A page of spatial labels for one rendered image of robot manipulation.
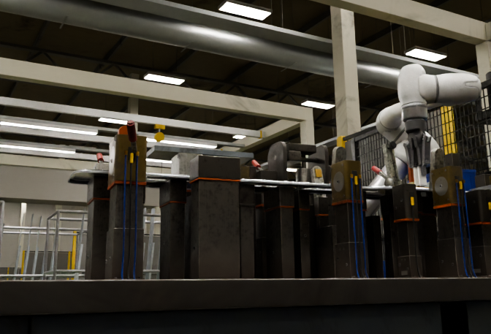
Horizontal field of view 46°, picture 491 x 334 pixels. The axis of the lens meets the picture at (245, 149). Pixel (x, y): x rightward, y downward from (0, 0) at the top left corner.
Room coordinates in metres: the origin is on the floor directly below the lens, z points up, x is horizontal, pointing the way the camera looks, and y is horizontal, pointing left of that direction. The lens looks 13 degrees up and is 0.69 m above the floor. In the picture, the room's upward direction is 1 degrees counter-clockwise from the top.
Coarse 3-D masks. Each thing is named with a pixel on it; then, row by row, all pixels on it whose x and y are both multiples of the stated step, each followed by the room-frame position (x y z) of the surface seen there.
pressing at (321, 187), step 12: (72, 180) 1.66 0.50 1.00; (84, 180) 1.68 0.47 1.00; (156, 180) 1.68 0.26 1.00; (168, 180) 1.69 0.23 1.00; (180, 180) 1.68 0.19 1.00; (240, 180) 1.67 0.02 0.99; (252, 180) 1.68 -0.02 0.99; (264, 180) 1.71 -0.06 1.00; (312, 192) 1.91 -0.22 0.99; (324, 192) 1.93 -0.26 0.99; (372, 192) 1.97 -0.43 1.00; (384, 192) 1.98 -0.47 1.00; (420, 192) 1.99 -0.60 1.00; (432, 192) 1.99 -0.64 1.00
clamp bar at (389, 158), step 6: (384, 144) 2.16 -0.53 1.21; (390, 144) 2.14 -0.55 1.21; (384, 150) 2.16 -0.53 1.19; (390, 150) 2.17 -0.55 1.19; (384, 156) 2.17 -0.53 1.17; (390, 156) 2.17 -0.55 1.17; (390, 162) 2.16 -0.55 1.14; (390, 168) 2.15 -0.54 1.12; (396, 168) 2.16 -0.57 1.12; (390, 174) 2.14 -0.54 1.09; (396, 174) 2.15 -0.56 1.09; (396, 180) 2.16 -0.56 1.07
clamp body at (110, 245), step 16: (112, 144) 1.44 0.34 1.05; (128, 144) 1.40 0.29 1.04; (144, 144) 1.41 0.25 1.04; (112, 160) 1.42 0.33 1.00; (128, 160) 1.40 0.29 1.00; (144, 160) 1.41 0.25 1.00; (112, 176) 1.42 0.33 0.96; (128, 176) 1.40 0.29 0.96; (144, 176) 1.41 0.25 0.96; (112, 192) 1.45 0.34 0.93; (128, 192) 1.41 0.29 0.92; (112, 208) 1.44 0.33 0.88; (128, 208) 1.41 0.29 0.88; (112, 224) 1.43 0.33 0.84; (128, 224) 1.41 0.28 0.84; (112, 240) 1.40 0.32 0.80; (128, 240) 1.40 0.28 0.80; (112, 256) 1.39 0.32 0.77; (128, 256) 1.40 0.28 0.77; (112, 272) 1.39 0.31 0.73; (128, 272) 1.39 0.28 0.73
